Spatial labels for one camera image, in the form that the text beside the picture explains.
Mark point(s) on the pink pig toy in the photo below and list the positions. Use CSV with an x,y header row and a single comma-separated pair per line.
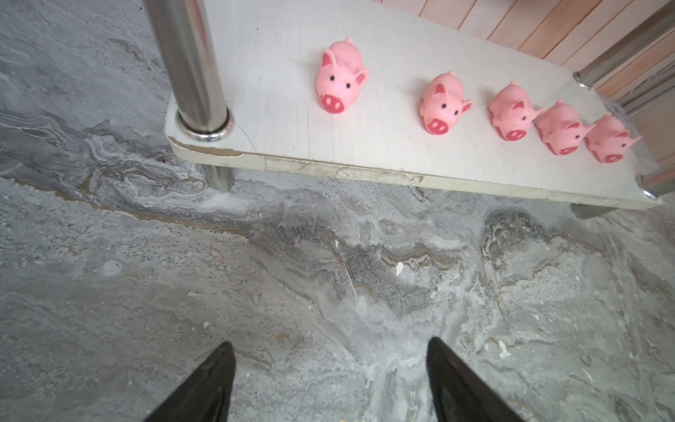
x,y
341,76
609,141
443,104
512,113
561,129

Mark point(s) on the white two-tier shelf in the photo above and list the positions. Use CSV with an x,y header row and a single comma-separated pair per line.
x,y
243,76

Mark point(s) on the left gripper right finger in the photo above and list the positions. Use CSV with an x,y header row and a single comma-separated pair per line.
x,y
458,393

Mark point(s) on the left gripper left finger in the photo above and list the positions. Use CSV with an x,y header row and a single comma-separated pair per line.
x,y
205,394

